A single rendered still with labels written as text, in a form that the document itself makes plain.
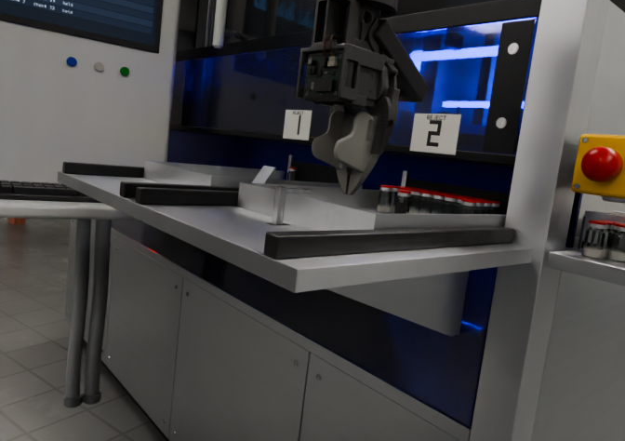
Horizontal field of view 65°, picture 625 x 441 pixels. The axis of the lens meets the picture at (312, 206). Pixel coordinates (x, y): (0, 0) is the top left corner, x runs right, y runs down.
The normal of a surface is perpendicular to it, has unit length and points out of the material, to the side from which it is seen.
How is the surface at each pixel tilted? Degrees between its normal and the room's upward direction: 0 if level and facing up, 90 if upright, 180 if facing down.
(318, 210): 90
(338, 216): 90
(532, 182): 90
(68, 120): 90
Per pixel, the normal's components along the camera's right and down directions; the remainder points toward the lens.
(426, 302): 0.65, 0.16
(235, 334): -0.75, -0.01
